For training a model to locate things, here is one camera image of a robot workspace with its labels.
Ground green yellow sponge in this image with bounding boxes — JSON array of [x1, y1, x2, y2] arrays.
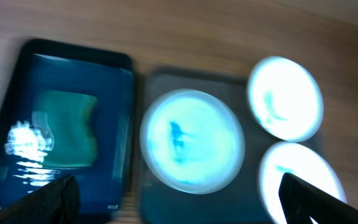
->
[[32, 90, 98, 169]]

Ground white plate blue stains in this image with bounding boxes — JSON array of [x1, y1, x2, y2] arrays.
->
[[139, 89, 246, 194]]

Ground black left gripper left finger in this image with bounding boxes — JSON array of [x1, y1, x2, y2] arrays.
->
[[0, 175, 80, 224]]

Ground dark grey work tray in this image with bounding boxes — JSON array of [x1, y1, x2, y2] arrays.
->
[[138, 67, 323, 224]]

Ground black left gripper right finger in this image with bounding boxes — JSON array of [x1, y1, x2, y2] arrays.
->
[[278, 172, 358, 224]]

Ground dark blue water tray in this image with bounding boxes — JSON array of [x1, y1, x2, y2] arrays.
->
[[0, 39, 136, 223]]

